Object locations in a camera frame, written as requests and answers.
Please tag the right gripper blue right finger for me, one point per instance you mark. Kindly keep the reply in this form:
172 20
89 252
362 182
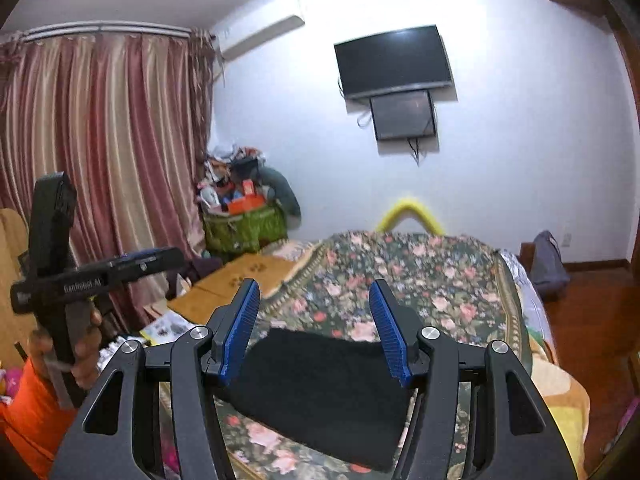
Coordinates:
397 328

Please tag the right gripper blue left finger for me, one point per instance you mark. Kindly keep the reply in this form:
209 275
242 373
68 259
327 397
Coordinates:
231 326

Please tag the black elephant print t-shirt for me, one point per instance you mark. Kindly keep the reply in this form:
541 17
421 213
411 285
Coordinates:
333 395

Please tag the orange sleeved left forearm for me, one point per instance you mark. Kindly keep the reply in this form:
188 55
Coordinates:
33 425

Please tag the person's left hand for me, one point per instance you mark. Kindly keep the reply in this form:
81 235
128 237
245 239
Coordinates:
86 351

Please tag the floral green bed quilt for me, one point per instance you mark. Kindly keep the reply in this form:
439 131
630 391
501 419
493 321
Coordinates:
456 284

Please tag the bamboo lap desk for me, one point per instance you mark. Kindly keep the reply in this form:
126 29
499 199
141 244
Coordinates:
219 288

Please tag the green fabric storage bin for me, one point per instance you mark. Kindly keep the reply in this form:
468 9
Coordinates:
241 233

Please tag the striped pillow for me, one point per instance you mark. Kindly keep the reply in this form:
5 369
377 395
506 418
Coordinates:
291 250

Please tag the orange red box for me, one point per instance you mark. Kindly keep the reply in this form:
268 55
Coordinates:
245 199

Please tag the grey white checked bedsheet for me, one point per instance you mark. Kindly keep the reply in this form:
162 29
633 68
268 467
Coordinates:
534 315

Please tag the purple grey backpack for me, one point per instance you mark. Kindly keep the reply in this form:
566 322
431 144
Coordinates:
547 274

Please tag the pink striped curtain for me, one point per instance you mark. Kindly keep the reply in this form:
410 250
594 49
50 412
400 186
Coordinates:
127 117

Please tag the yellow foam bed rail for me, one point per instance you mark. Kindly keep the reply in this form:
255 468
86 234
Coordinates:
406 208

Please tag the white wall power socket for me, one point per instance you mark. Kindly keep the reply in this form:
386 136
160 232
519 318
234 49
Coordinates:
566 240

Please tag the small black wall monitor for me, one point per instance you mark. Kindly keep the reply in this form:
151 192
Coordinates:
403 116

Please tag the large black wall television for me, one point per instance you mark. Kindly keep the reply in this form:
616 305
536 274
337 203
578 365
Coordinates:
397 61

